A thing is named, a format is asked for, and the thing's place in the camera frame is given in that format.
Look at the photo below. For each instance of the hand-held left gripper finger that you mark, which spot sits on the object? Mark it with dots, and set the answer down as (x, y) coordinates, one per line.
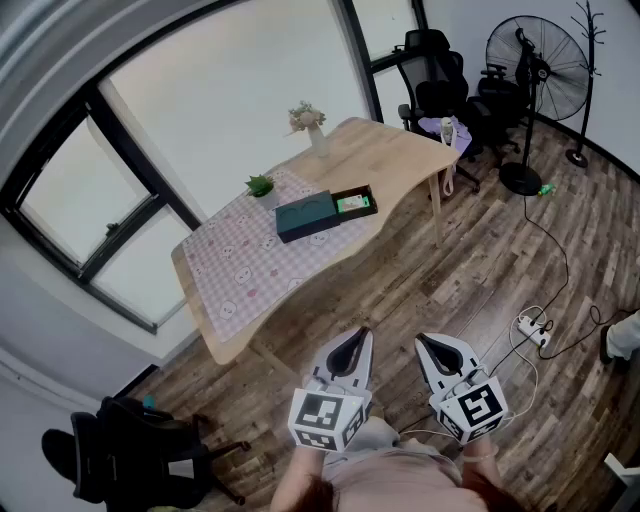
(324, 361)
(366, 365)

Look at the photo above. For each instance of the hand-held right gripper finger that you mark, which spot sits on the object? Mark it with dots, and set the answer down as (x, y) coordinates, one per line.
(467, 357)
(431, 377)

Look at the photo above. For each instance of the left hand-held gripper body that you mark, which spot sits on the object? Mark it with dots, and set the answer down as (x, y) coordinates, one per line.
(320, 415)

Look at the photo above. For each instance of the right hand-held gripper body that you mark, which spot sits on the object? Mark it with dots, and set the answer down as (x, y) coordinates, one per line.
(475, 407)

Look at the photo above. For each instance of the dark blue rectangular tray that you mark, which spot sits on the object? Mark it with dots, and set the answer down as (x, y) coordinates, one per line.
(305, 217)

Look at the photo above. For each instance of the green packet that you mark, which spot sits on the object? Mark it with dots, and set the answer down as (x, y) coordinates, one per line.
(352, 203)

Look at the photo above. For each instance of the person's right forearm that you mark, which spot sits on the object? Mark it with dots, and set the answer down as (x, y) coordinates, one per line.
(480, 470)

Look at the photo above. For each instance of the person's left forearm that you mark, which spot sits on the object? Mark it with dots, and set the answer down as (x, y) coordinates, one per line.
(300, 470)

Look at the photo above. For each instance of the wooden table leg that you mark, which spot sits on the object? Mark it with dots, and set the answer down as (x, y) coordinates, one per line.
(275, 357)
(436, 210)

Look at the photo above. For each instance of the person's grey trousers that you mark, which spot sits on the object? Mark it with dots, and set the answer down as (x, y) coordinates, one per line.
(372, 435)

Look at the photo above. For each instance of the white power strip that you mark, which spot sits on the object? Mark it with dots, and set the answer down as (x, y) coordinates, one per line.
(534, 332)

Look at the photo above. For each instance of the person's pink shirt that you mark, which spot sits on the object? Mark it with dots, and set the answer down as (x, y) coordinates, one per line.
(400, 480)

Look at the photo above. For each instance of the pink checked tablecloth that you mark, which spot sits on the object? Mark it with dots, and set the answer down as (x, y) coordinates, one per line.
(240, 260)

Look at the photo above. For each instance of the small teal object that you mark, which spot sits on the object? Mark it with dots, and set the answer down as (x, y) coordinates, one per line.
(148, 401)

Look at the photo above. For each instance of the green bottle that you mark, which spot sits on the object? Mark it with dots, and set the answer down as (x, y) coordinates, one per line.
(546, 189)

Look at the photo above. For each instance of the small green potted plant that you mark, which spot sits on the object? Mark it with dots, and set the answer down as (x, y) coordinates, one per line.
(260, 186)

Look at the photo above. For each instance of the purple bag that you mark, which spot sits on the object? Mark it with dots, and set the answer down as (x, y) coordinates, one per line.
(462, 142)

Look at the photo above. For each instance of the white vase with flowers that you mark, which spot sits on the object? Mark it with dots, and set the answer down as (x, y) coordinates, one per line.
(318, 140)

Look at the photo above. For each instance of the small white plush toy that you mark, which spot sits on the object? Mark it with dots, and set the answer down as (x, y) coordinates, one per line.
(446, 130)

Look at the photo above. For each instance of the black mesh office chair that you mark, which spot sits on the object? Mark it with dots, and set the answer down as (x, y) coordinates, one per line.
(500, 97)
(435, 75)

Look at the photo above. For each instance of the black coat rack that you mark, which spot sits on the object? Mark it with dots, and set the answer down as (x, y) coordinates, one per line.
(589, 100)

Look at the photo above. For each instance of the black standing fan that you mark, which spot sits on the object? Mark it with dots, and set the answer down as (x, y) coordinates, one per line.
(565, 75)

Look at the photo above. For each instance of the black framed window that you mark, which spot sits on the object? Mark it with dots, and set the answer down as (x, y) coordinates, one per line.
(360, 45)
(60, 200)

